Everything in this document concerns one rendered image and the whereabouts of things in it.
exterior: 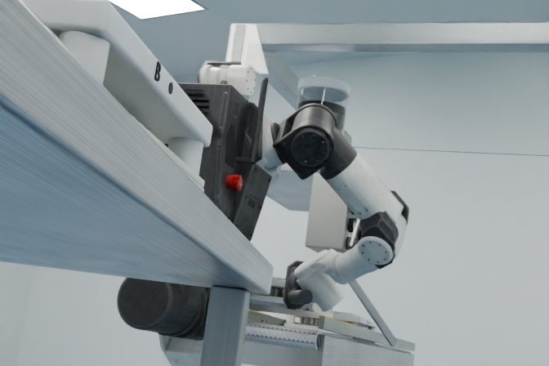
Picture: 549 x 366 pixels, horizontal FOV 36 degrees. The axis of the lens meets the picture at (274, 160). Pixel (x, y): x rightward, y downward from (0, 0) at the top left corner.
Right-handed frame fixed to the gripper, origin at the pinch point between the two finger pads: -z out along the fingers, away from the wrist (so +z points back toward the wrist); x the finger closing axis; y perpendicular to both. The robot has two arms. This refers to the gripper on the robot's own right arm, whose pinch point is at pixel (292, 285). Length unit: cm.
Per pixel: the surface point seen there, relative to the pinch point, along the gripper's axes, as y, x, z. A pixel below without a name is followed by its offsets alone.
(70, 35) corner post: -62, -1, 174
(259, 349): -5.6, 17.5, -4.4
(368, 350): 37, 15, -37
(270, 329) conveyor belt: -4.1, 12.1, -0.8
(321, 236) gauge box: 4.6, -13.2, 6.5
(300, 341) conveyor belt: 2.8, 14.0, 4.1
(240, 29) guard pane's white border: -22, -69, -5
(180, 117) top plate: -54, -1, 161
